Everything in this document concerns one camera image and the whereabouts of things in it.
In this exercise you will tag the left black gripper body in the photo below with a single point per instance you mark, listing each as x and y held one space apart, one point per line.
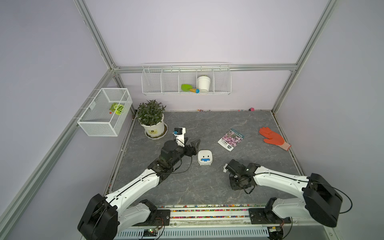
187 151

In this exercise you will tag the potted green plant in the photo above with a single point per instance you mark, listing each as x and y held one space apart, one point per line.
151 118

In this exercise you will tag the green toy in basket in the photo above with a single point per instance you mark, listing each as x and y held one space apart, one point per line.
116 109

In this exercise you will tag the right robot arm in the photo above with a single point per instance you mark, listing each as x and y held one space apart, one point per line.
313 196

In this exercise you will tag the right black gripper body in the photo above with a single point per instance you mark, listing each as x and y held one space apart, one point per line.
235 183

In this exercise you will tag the white wire basket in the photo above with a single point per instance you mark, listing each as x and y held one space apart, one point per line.
96 120

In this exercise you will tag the flower seed packet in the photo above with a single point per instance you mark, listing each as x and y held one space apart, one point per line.
230 140

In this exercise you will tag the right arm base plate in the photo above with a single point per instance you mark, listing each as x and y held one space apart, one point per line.
260 216

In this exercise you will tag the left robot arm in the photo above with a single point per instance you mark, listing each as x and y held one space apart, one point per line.
106 216

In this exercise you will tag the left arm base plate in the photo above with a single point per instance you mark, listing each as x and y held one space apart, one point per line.
157 218

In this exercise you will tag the green toy shovel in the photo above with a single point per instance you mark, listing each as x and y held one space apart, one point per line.
189 88

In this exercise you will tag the white empty pot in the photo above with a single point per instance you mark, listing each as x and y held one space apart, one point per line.
204 83

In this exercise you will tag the white wire wall shelf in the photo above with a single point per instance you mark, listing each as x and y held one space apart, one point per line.
165 79

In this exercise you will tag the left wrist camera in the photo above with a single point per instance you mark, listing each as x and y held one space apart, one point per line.
179 134

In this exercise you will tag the white square alarm clock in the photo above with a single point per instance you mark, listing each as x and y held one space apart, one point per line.
205 154

